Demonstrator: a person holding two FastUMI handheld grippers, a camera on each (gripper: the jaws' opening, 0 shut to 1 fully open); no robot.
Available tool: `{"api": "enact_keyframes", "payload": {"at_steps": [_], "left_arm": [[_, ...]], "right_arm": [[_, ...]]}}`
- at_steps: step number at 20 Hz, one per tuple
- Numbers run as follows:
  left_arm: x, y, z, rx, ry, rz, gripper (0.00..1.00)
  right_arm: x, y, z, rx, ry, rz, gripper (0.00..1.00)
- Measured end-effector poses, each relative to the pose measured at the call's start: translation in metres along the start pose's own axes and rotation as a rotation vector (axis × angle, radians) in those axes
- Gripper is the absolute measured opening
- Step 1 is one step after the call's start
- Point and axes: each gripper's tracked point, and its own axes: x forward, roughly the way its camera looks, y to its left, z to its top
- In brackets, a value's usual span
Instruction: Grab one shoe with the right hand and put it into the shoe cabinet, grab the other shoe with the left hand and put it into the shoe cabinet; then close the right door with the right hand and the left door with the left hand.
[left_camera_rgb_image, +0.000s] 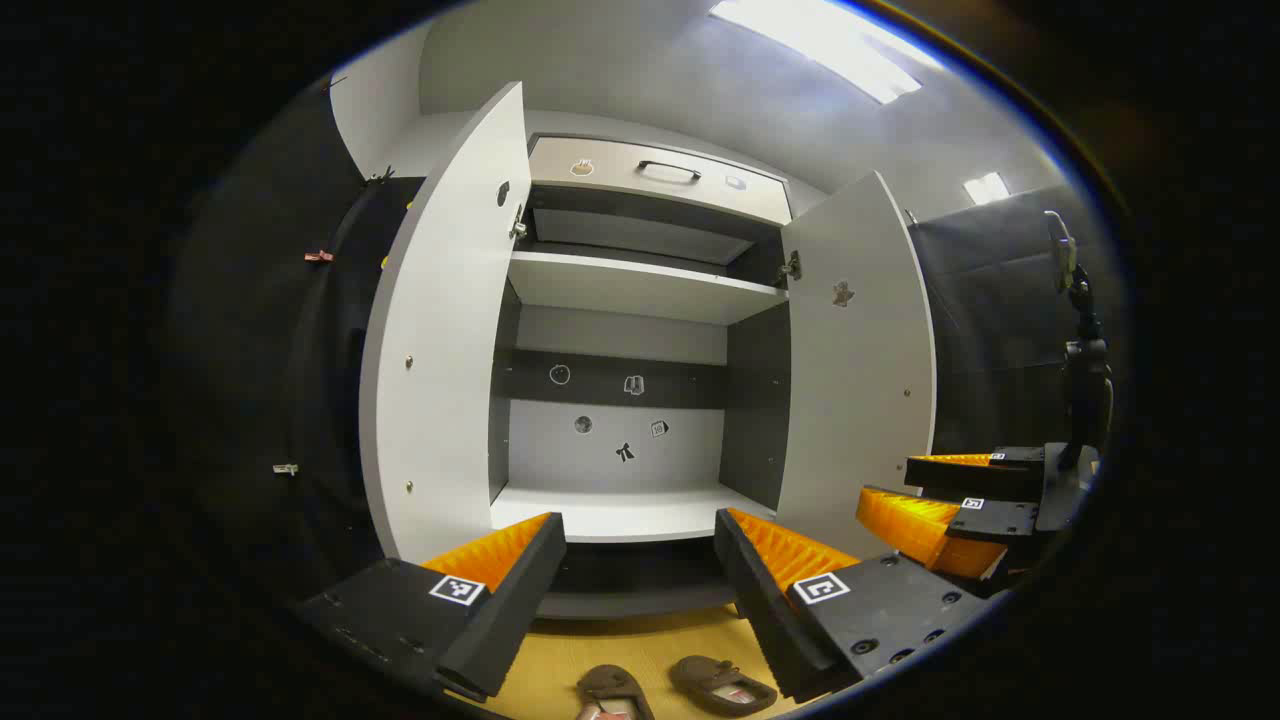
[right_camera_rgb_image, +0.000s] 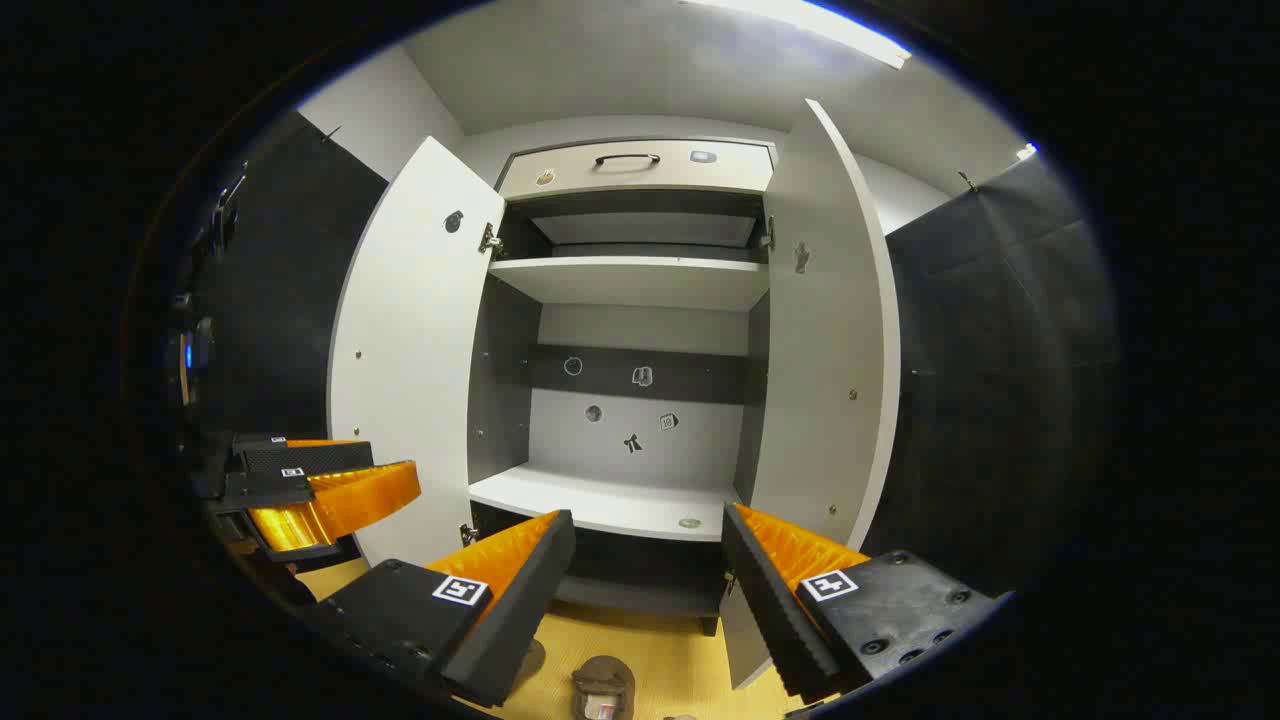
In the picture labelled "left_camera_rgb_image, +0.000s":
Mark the white cabinet shelf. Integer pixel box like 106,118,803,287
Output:
508,250,789,326
490,483,776,544

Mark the white cabinet door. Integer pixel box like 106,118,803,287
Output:
775,172,936,561
360,82,533,563

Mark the white cabinet drawer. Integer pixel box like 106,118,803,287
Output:
527,135,793,227

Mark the white shoe cabinet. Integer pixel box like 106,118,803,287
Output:
360,82,936,621

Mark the large ceiling light panel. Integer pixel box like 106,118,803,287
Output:
708,0,946,106

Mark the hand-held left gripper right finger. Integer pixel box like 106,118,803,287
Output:
713,507,991,704

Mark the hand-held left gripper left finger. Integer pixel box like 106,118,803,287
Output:
295,512,568,701

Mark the brown fuzzy shoe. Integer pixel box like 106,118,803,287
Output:
668,655,779,718
577,664,656,720

